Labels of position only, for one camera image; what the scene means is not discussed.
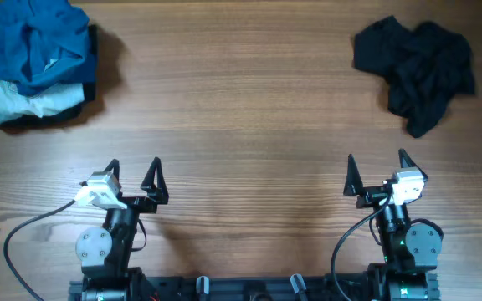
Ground black shorts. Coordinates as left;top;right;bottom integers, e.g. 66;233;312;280
353;16;476;138

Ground dark folded garment under pile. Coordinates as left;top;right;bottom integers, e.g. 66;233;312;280
0;23;99;129

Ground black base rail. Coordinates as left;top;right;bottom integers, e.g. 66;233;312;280
68;273;439;301

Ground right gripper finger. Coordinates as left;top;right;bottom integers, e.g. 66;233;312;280
398;148;428;181
343;154;364;196

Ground left black camera cable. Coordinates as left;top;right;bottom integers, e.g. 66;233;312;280
3;199;78;301

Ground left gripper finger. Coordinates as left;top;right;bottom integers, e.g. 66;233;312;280
103;159;120;184
141;157;168;197

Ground light blue white garment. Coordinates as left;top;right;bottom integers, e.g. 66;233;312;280
0;80;85;125

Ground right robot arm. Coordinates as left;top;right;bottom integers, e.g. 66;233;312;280
333;149;444;300

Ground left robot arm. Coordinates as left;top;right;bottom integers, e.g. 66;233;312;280
69;157;169;301

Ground blue crumpled garment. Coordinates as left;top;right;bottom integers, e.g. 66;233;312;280
0;0;97;96

